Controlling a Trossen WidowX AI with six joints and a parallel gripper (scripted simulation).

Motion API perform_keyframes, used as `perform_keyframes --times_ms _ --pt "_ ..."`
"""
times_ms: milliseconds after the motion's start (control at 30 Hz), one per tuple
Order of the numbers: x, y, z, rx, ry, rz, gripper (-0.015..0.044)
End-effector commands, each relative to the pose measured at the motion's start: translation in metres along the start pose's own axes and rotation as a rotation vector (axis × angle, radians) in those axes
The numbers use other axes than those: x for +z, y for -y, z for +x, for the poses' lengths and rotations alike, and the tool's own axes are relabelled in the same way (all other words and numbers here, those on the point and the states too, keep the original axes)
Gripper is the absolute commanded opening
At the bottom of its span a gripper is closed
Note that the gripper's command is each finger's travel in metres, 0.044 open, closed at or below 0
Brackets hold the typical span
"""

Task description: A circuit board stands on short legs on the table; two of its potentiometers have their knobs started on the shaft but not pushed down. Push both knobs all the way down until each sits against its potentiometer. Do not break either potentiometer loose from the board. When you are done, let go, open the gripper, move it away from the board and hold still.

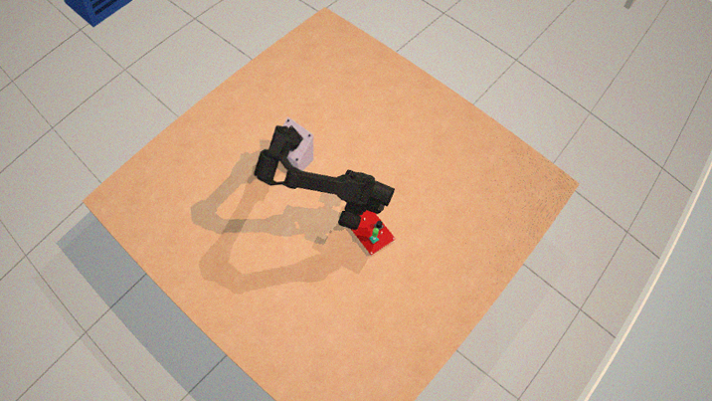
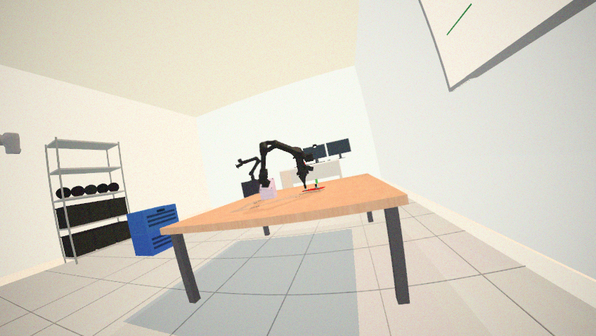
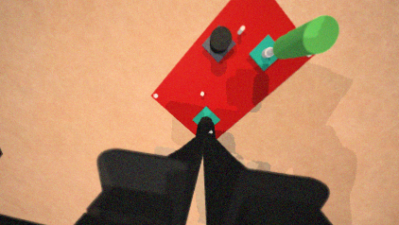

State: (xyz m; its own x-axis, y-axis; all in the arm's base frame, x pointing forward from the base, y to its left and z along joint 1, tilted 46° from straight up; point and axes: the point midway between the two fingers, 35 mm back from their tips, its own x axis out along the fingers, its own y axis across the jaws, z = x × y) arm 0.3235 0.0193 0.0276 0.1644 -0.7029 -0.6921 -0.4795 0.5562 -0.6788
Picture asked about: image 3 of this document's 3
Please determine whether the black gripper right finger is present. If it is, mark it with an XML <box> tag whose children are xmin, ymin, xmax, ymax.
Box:
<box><xmin>203</xmin><ymin>132</ymin><xmax>330</xmax><ymax>225</ymax></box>

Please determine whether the red circuit board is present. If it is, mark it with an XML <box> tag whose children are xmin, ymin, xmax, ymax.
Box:
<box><xmin>151</xmin><ymin>0</ymin><xmax>339</xmax><ymax>139</ymax></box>

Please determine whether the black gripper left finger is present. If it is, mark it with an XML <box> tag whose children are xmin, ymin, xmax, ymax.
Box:
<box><xmin>96</xmin><ymin>131</ymin><xmax>206</xmax><ymax>225</ymax></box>

